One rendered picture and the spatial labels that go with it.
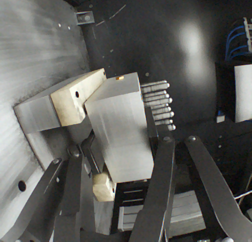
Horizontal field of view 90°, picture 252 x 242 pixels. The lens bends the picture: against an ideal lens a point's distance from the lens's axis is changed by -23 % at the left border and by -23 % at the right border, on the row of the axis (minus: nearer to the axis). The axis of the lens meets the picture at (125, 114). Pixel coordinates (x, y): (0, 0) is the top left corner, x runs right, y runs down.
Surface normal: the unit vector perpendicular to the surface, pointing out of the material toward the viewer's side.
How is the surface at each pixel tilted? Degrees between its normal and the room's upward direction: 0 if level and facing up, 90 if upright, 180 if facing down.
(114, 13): 90
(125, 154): 90
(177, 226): 90
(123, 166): 90
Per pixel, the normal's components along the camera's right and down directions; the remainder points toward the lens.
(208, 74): -0.05, 0.37
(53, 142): 0.97, -0.20
